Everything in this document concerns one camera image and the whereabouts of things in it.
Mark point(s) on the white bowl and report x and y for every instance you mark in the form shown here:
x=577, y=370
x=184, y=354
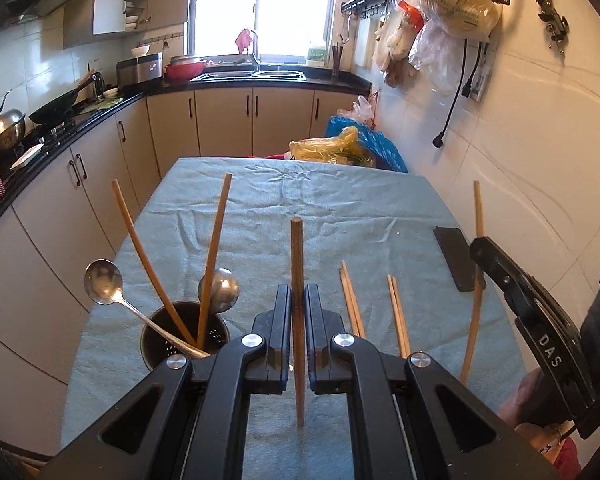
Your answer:
x=141, y=51

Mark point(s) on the clear bag with beige contents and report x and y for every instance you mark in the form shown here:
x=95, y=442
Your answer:
x=455, y=0

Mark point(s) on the long wooden chopstick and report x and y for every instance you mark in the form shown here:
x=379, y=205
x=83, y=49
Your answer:
x=477, y=210
x=116, y=189
x=226, y=184

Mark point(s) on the white wall socket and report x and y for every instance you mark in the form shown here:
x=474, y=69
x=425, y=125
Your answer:
x=482, y=85

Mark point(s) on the hanging pale plastic bags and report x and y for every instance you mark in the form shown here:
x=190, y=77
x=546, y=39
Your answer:
x=392, y=45

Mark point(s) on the steel wok with lid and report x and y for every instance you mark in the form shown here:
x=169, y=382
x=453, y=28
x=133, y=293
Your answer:
x=2, y=132

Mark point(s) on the red basin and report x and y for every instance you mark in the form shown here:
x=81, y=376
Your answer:
x=185, y=70

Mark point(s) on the pink cloth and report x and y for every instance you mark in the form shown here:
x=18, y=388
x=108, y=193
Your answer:
x=243, y=40

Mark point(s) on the metal spoon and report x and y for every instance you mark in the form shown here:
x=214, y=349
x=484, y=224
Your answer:
x=225, y=290
x=102, y=280

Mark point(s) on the chrome faucet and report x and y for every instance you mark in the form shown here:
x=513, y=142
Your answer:
x=255, y=55

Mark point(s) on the green-lid container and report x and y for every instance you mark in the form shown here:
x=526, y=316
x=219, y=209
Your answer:
x=316, y=57

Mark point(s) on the dark grey perforated utensil holder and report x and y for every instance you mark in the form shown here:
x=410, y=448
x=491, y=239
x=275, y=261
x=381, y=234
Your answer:
x=152, y=350

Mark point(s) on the kitchen window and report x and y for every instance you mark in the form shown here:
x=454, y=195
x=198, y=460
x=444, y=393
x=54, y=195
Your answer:
x=280, y=5

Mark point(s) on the silver countertop appliance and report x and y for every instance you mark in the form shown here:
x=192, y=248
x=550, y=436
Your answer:
x=140, y=72

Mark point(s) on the black wok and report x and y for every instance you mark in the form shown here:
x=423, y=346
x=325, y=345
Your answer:
x=55, y=110

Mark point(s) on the person's right hand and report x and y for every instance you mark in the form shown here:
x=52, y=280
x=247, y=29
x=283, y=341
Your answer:
x=511, y=407

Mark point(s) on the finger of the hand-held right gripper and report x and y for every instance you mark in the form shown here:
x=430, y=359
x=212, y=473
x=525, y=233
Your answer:
x=545, y=340

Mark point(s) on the holder of dark chopsticks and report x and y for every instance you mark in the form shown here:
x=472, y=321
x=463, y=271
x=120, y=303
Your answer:
x=336, y=62

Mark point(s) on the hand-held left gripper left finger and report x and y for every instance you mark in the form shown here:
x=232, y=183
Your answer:
x=282, y=320

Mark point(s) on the crumpled clear plastic bag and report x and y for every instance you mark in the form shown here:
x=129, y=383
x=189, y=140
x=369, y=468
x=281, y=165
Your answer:
x=430, y=50

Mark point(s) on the black smartphone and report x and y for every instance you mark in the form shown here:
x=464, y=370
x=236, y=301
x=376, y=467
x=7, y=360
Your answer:
x=455, y=255

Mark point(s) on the beige wall cabinets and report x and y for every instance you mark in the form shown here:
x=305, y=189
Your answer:
x=170, y=5

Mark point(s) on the stainless steel sink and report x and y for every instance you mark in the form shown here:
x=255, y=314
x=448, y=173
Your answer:
x=280, y=75

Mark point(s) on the gas stove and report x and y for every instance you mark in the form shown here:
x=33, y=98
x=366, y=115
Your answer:
x=55, y=132

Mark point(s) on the white plastic bag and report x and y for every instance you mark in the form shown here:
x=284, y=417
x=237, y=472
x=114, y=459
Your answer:
x=360, y=110

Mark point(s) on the blue plastic bag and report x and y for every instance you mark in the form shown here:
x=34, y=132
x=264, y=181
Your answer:
x=380, y=150

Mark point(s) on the black kitchen countertop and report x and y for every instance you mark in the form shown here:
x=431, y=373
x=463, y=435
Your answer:
x=280, y=85

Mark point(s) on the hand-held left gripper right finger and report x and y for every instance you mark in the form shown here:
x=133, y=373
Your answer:
x=314, y=320

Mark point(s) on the black wall rack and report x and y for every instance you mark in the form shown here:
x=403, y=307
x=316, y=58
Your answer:
x=365, y=0

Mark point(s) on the red plastic bag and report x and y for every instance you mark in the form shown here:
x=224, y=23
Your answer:
x=412, y=15

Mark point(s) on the dark wooden chopstick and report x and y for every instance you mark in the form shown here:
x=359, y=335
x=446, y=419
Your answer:
x=297, y=260

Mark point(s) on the yellow plastic bag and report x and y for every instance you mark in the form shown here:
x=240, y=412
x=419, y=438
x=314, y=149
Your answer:
x=325, y=147

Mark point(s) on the stacked white dishes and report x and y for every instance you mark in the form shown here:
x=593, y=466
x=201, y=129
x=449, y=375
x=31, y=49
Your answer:
x=131, y=22

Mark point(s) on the beige base cabinets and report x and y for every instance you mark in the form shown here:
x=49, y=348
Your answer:
x=220, y=120

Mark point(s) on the short wooden chopstick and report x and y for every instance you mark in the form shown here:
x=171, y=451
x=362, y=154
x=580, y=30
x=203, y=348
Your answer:
x=395, y=310
x=354, y=305
x=348, y=305
x=401, y=310

